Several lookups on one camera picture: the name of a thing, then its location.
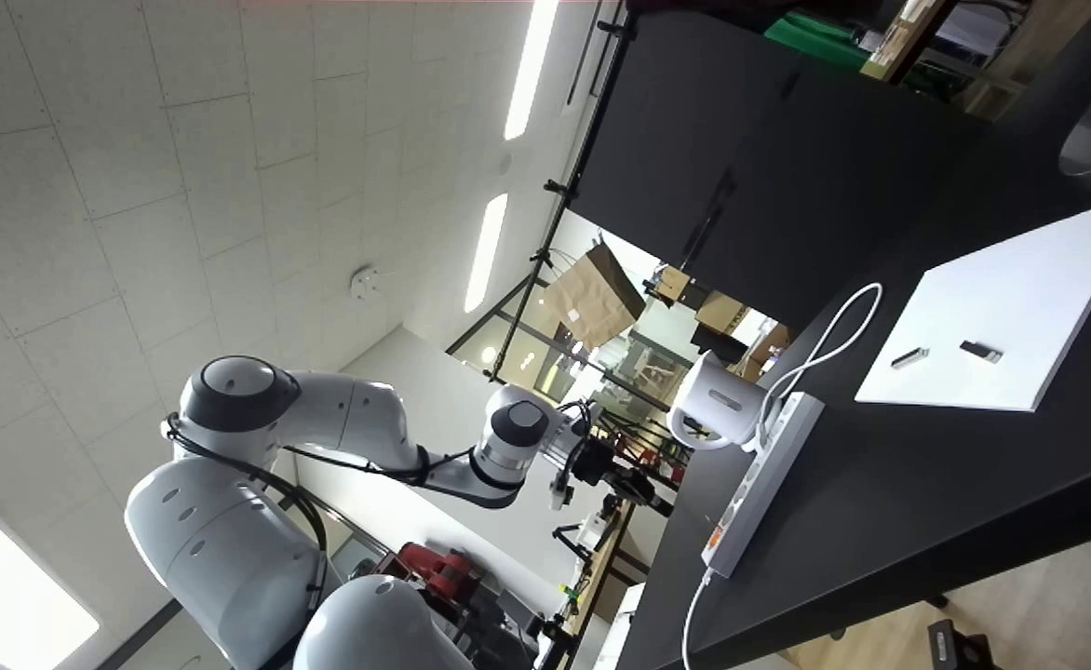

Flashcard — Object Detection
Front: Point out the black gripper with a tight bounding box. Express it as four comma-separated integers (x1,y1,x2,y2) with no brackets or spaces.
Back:
553,435,614,502

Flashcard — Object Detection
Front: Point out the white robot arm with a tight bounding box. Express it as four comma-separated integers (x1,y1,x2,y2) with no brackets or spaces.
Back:
123,355,591,670

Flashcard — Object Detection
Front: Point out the small black marker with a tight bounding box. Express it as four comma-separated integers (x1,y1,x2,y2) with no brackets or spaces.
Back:
963,340,1002,360

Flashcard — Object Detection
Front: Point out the small dark stick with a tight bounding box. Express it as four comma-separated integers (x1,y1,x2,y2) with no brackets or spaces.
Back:
891,345,933,369

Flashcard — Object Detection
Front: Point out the brown paper bag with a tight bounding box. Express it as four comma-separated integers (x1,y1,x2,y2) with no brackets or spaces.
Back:
545,244,645,345

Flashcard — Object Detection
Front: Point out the black backdrop cloth panel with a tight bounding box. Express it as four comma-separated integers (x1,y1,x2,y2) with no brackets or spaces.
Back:
574,12,1091,327

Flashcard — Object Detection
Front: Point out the white flat board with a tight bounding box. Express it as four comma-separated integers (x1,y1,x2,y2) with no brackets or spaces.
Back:
858,208,1091,414

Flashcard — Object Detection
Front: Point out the white power cord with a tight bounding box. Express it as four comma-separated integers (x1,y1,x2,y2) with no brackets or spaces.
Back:
755,280,891,458

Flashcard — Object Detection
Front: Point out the white extension power strip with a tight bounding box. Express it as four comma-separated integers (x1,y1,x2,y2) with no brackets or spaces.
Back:
702,390,824,576

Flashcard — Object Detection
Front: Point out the red black tool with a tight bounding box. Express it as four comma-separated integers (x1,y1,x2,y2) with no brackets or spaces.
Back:
395,543,481,610

